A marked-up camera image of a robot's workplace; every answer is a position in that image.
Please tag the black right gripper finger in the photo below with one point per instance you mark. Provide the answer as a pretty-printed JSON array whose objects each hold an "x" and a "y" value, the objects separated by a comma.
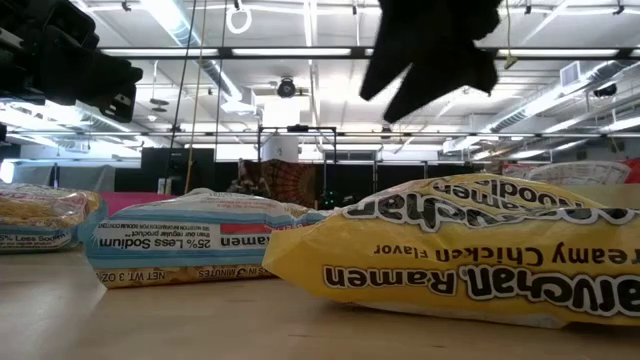
[
  {"x": 387, "y": 72},
  {"x": 425, "y": 87}
]

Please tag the yellow Maruchan ramen pack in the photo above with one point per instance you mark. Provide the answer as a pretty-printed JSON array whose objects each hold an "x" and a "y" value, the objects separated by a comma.
[{"x": 450, "y": 240}]

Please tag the blue Maruchan ramen pack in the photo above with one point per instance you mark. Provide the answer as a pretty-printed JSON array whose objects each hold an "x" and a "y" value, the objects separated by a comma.
[
  {"x": 165, "y": 240},
  {"x": 35, "y": 215}
]

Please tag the red Maruchan ramen pack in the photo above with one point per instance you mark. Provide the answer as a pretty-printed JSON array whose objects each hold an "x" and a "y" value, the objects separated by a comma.
[
  {"x": 575, "y": 173},
  {"x": 634, "y": 171}
]

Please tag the black cabinet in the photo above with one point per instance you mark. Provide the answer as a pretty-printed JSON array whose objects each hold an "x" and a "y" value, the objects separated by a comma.
[{"x": 155, "y": 170}]

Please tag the black partition curtain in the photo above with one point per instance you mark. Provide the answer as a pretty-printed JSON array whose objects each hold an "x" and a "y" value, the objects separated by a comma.
[{"x": 360, "y": 182}]

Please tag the stack of orange packets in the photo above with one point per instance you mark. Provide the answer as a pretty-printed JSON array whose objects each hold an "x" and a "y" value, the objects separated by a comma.
[{"x": 125, "y": 201}]

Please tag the white cylinder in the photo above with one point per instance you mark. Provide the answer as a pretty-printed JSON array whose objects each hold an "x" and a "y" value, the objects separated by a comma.
[{"x": 280, "y": 149}]

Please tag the white air vent box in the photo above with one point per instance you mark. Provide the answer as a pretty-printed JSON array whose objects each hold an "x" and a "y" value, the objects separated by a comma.
[{"x": 570, "y": 75}]

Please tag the orange patterned tapestry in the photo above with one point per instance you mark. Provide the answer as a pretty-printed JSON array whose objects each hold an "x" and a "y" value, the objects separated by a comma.
[{"x": 292, "y": 182}]

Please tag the person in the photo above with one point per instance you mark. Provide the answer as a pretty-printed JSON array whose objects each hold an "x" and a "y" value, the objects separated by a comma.
[{"x": 247, "y": 177}]

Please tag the silver ventilation duct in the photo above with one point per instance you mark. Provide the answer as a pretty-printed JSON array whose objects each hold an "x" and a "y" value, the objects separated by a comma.
[
  {"x": 175, "y": 25},
  {"x": 530, "y": 107}
]

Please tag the black ceiling-mounted camera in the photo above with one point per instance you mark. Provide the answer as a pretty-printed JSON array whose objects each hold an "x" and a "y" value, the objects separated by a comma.
[
  {"x": 286, "y": 88},
  {"x": 605, "y": 90}
]

